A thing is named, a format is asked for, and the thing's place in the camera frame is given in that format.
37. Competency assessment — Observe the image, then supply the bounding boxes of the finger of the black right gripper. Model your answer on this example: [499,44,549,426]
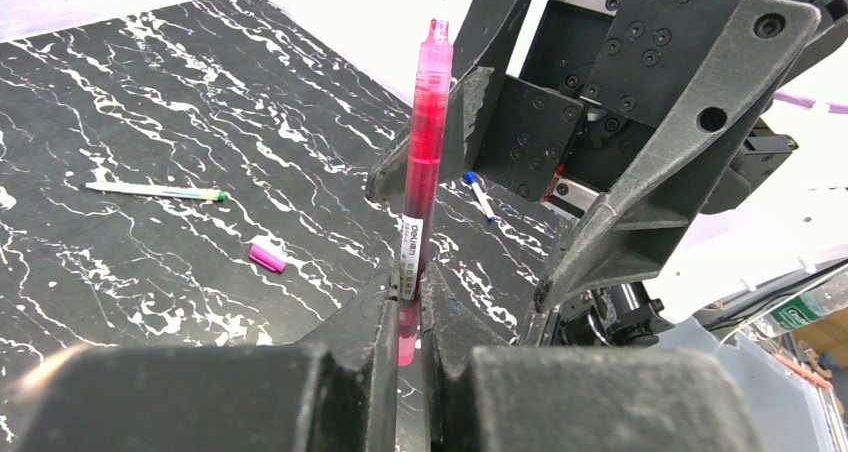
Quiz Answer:
[365,66,496,202]
[452,0,531,78]

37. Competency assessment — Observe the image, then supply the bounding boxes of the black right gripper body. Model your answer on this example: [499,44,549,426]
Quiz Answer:
[473,0,822,311]

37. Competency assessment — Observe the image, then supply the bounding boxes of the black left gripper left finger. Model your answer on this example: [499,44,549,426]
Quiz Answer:
[16,264,400,451]

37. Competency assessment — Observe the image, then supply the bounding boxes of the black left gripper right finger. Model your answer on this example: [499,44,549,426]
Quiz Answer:
[420,266,764,451]

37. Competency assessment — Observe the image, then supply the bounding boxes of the red gel pen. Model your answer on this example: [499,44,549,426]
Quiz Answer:
[398,19,453,367]

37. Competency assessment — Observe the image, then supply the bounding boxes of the magenta pen cap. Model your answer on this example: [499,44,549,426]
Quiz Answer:
[249,243,287,274]

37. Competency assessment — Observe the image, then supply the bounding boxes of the white pen green tip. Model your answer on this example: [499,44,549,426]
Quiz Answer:
[84,182,229,201]

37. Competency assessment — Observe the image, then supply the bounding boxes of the blue-capped marker behind whiteboard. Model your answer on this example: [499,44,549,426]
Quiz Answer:
[463,171,496,223]

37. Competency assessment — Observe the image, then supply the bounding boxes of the clear plastic water bottle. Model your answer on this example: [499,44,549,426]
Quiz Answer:
[765,273,847,337]

